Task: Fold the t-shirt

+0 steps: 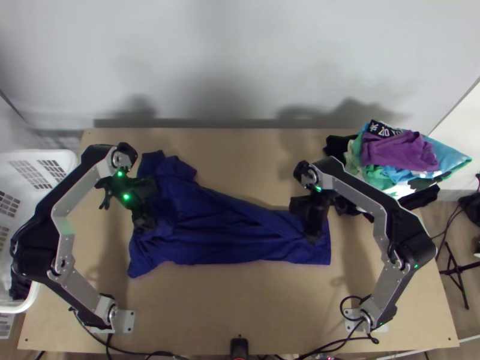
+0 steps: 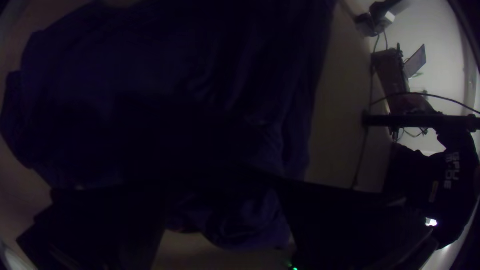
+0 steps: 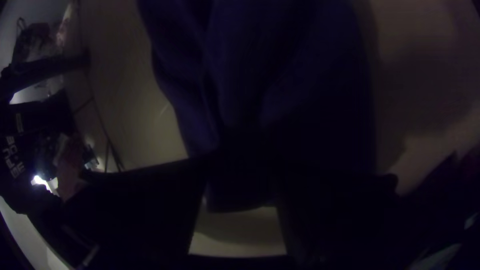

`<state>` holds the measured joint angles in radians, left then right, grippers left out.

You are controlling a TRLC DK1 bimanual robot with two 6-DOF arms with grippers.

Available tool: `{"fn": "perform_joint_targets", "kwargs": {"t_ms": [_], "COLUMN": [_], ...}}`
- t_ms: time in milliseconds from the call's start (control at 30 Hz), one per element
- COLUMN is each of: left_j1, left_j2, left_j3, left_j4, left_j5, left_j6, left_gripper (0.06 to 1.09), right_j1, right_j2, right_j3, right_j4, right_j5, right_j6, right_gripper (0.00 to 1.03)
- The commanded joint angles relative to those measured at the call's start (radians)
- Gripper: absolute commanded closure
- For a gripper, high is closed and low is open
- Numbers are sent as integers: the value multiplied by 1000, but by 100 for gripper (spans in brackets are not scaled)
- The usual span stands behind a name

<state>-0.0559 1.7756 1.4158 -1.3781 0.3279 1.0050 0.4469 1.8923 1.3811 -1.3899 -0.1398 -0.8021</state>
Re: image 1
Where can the heap of clothes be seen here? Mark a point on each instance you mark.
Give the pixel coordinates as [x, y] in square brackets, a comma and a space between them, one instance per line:
[405, 161]

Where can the dark blue t-shirt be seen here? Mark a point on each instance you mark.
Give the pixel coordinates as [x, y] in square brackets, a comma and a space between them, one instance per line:
[225, 232]

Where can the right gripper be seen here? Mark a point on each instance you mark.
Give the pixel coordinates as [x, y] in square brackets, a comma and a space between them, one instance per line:
[318, 210]

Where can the white laundry basket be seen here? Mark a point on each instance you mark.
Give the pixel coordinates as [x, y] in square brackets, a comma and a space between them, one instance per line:
[33, 180]

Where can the black tripod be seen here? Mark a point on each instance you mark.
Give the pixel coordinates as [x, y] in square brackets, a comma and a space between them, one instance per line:
[459, 268]

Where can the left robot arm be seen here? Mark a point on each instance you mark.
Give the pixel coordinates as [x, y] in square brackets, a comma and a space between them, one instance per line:
[75, 183]

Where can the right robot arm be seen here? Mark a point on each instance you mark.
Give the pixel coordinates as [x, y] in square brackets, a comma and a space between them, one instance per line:
[375, 210]

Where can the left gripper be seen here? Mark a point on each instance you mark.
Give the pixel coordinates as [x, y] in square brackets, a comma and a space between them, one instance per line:
[144, 191]

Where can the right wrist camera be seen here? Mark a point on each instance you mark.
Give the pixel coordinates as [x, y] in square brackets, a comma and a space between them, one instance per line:
[299, 207]

